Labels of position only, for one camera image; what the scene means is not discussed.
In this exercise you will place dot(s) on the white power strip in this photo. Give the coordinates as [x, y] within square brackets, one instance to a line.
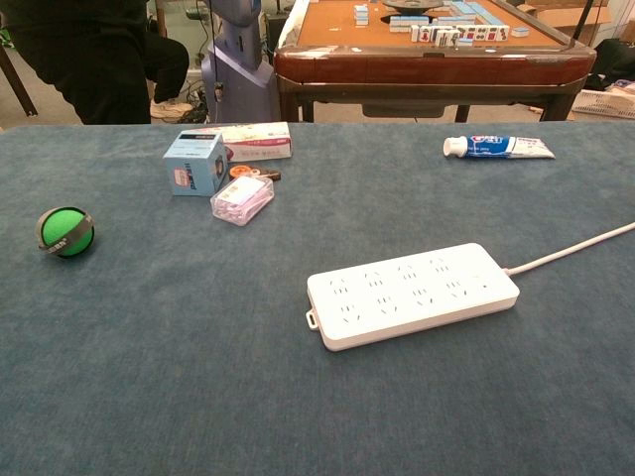
[417, 295]

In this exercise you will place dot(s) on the brown mahjong table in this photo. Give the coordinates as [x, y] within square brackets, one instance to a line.
[431, 67]

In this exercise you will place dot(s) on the blue white mahjong tile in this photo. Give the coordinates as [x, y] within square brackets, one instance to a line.
[520, 32]
[465, 42]

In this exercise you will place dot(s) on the blue white toothpaste tube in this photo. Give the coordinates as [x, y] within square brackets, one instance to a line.
[496, 147]

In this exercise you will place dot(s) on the blue table cloth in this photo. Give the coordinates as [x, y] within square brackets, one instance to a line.
[198, 347]

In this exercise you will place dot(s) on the light blue cube box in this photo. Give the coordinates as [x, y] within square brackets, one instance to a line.
[193, 166]

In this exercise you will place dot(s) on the dark wooden chair leg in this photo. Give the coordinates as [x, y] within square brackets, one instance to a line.
[17, 84]

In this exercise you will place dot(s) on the long white pink box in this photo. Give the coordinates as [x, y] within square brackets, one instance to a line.
[260, 141]

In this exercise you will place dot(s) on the stack of blue mahjong tiles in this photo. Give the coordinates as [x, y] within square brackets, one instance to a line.
[361, 15]

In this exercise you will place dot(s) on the black slanted pole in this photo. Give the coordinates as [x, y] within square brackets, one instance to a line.
[581, 25]

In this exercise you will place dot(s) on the clear cotton swab box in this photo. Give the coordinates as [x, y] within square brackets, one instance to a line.
[243, 201]

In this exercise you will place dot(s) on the purple robot stand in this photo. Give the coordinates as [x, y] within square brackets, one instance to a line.
[238, 64]

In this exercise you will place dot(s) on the person in black clothes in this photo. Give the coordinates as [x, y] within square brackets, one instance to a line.
[94, 54]

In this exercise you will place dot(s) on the black bag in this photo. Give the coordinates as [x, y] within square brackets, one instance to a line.
[612, 62]

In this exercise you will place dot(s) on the row of face-up mahjong tiles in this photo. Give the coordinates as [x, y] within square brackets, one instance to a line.
[476, 33]

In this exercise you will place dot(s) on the row of blue-backed mahjong tiles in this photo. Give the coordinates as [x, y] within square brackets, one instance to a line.
[409, 22]

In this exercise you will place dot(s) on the orange black tape measure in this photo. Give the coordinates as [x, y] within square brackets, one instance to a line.
[248, 172]

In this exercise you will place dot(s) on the white plastic basket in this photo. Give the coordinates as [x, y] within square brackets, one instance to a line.
[605, 103]

